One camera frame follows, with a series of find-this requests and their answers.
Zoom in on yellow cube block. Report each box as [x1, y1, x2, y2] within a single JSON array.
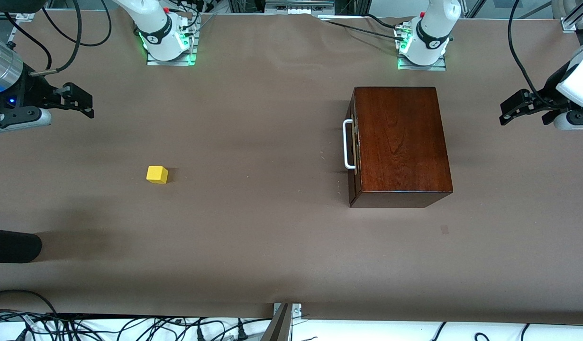
[[146, 166, 169, 184]]

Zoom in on stainless steel appliance door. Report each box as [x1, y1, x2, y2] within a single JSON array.
[[343, 92, 362, 204]]

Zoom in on dark wooden drawer cabinet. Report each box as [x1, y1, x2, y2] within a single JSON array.
[[347, 86, 454, 208]]

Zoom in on black foam roll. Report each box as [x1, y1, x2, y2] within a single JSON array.
[[0, 228, 43, 264]]

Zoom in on brown table cover sheet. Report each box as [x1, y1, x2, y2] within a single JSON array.
[[0, 9, 583, 325]]

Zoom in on silver metal box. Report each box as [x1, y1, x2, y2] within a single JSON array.
[[264, 0, 335, 10]]

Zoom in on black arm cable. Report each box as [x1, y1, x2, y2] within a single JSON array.
[[4, 12, 53, 72], [31, 0, 82, 76], [508, 0, 553, 108], [41, 0, 113, 47]]

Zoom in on aluminium frame rail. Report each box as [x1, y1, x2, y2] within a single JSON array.
[[559, 0, 583, 34], [0, 7, 36, 22]]

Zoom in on grey hose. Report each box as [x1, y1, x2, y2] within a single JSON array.
[[551, 0, 577, 20]]

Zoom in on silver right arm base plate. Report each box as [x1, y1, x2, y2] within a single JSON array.
[[146, 26, 198, 67]]

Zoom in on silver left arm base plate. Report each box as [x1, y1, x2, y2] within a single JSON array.
[[397, 23, 447, 72]]

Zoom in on short black table cable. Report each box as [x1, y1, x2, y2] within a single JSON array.
[[365, 13, 400, 30]]

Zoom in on long black table cable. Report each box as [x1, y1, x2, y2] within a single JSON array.
[[326, 20, 406, 41]]

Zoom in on black frame post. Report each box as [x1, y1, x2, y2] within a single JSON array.
[[334, 0, 370, 17]]

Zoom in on cable with white label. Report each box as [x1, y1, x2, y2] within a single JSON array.
[[17, 313, 36, 341]]

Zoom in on silver corner bracket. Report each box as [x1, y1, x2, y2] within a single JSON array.
[[273, 303, 302, 319]]

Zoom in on grey metal post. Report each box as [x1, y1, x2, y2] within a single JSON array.
[[261, 303, 292, 341]]

